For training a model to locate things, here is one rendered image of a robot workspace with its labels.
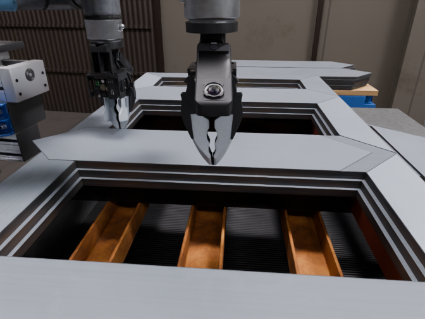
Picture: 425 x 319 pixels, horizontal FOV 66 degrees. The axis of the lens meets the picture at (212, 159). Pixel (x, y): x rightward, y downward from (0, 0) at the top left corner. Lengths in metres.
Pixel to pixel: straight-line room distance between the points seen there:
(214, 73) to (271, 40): 2.86
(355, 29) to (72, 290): 3.15
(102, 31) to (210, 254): 0.50
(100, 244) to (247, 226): 0.43
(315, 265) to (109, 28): 0.63
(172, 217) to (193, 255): 0.34
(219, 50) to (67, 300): 0.35
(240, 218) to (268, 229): 0.09
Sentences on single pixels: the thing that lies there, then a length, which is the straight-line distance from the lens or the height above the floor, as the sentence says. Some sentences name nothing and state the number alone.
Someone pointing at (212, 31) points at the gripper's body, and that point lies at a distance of 0.45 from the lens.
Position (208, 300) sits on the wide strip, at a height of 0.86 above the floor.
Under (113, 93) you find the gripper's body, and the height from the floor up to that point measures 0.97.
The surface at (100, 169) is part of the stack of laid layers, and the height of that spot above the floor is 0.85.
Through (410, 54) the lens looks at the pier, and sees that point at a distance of 3.31.
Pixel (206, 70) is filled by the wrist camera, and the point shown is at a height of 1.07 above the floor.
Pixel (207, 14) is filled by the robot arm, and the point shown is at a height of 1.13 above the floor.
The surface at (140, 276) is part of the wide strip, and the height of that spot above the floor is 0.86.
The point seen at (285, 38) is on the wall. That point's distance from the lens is 3.27.
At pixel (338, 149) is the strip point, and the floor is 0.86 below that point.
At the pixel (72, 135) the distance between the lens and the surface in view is 0.83.
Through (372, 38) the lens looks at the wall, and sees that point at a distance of 3.37.
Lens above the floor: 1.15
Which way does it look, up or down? 26 degrees down
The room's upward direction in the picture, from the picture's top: straight up
